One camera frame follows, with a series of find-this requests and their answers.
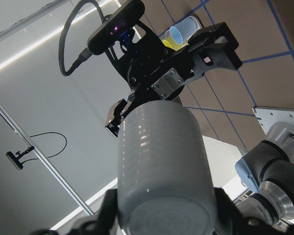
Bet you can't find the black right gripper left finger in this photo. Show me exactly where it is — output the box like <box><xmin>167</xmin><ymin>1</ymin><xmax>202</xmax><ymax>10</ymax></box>
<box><xmin>29</xmin><ymin>188</ymin><xmax>120</xmax><ymax>235</ymax></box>

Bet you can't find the frosted white cup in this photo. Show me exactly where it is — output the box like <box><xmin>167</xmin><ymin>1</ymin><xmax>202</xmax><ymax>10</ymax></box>
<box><xmin>118</xmin><ymin>101</ymin><xmax>218</xmax><ymax>235</ymax></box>

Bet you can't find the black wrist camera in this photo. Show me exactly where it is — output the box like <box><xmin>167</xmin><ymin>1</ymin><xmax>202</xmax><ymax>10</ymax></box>
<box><xmin>87</xmin><ymin>0</ymin><xmax>145</xmax><ymax>55</ymax></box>

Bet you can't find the yellow cup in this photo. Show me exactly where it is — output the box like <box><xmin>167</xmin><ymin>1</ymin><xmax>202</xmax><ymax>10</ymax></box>
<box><xmin>162</xmin><ymin>36</ymin><xmax>187</xmax><ymax>51</ymax></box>

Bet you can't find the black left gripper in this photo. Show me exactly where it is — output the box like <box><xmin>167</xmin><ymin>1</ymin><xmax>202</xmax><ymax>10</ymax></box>
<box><xmin>104</xmin><ymin>22</ymin><xmax>243</xmax><ymax>138</ymax></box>

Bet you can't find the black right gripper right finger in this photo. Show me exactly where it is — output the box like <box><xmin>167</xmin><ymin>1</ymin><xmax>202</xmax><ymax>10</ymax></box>
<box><xmin>214</xmin><ymin>188</ymin><xmax>294</xmax><ymax>235</ymax></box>

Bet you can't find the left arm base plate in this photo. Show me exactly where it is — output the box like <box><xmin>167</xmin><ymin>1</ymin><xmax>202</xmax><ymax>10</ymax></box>
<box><xmin>252</xmin><ymin>106</ymin><xmax>294</xmax><ymax>135</ymax></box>

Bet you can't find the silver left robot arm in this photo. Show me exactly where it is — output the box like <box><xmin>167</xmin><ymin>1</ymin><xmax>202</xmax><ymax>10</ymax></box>
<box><xmin>106</xmin><ymin>23</ymin><xmax>294</xmax><ymax>235</ymax></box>

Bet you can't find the blue cup at tray end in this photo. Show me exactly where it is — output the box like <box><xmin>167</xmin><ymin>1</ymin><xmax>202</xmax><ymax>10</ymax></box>
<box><xmin>170</xmin><ymin>18</ymin><xmax>197</xmax><ymax>45</ymax></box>

